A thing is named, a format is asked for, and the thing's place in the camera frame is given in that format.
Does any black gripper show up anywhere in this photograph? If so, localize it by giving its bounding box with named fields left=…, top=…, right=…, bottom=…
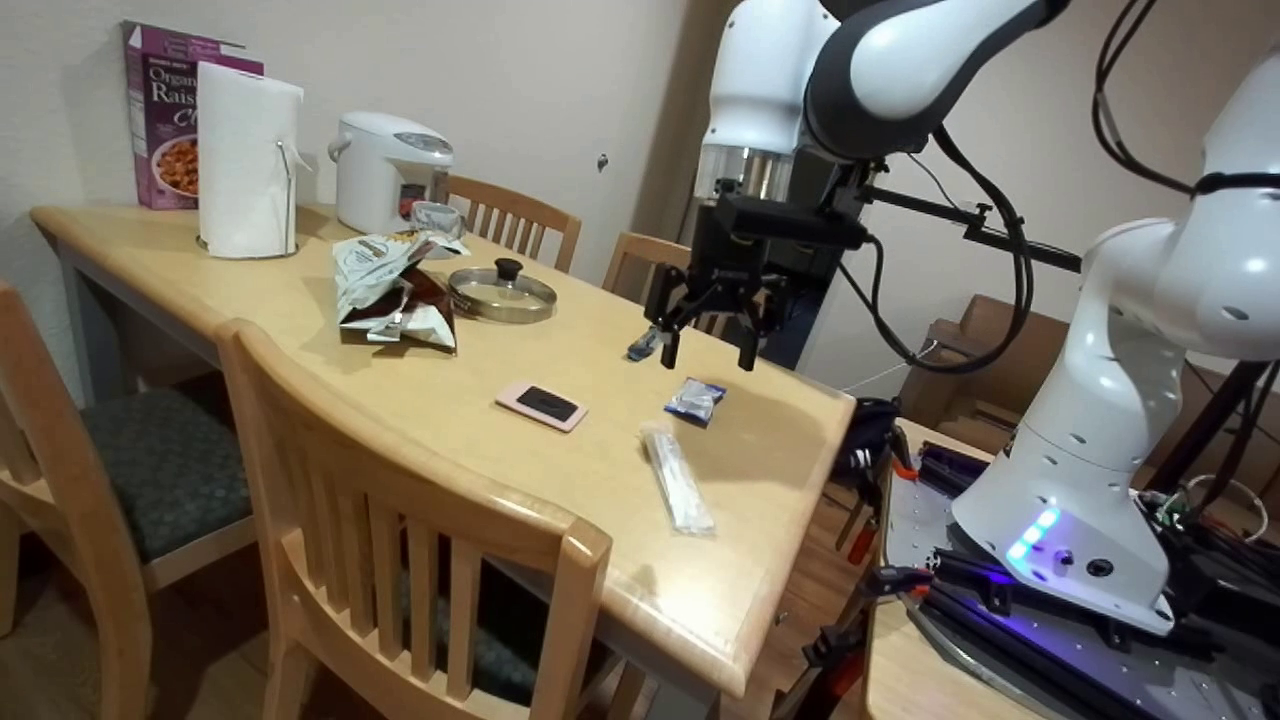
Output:
left=626, top=189, right=874, bottom=377

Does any long white plastic object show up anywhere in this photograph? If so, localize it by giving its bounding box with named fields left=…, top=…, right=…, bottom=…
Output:
left=641, top=423, right=721, bottom=538

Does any black smartphone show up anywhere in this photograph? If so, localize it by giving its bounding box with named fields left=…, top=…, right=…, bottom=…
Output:
left=491, top=380, right=592, bottom=437

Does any orange and black clamp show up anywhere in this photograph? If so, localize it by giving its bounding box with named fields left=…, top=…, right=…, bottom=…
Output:
left=834, top=397, right=923, bottom=550
left=778, top=565, right=894, bottom=720

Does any glass pot lid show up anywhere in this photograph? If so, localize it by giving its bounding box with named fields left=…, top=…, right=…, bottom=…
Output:
left=445, top=256, right=562, bottom=329

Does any brown cardboard box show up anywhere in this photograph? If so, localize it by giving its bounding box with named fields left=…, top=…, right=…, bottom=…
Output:
left=894, top=292, right=1074, bottom=459

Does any black boom pole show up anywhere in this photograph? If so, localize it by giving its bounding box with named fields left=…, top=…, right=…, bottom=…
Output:
left=861, top=180, right=1087, bottom=277

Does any small clear glass jar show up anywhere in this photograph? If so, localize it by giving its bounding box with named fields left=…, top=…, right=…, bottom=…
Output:
left=410, top=194, right=471, bottom=256

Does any crumpled silver foil bag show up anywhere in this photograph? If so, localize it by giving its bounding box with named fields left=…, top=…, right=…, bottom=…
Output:
left=328, top=231, right=466, bottom=356

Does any white electric water boiler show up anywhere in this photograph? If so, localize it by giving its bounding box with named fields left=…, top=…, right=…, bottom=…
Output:
left=328, top=109, right=458, bottom=240

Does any wooden chair without cushion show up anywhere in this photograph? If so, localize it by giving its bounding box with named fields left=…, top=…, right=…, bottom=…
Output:
left=213, top=317, right=618, bottom=720

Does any white paper towel roll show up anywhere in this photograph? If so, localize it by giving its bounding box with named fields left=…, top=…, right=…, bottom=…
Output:
left=194, top=58, right=308, bottom=263

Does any black tripod stand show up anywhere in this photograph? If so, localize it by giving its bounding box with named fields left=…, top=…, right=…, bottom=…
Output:
left=1142, top=356, right=1274, bottom=500

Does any wooden chair with green cushion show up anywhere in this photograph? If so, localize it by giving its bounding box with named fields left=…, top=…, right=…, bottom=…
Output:
left=0, top=281, right=262, bottom=720

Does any purple cereal box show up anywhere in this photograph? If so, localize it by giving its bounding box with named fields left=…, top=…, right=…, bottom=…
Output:
left=120, top=20, right=269, bottom=214

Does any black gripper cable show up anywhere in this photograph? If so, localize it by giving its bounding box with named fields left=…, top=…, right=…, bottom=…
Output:
left=834, top=119, right=1040, bottom=380

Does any black overhead cable bundle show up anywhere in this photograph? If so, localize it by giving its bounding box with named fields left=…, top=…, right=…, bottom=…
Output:
left=1087, top=0, right=1214, bottom=199

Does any grey metal robot base plate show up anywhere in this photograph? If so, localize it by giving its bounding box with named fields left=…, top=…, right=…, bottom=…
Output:
left=884, top=437, right=1280, bottom=720

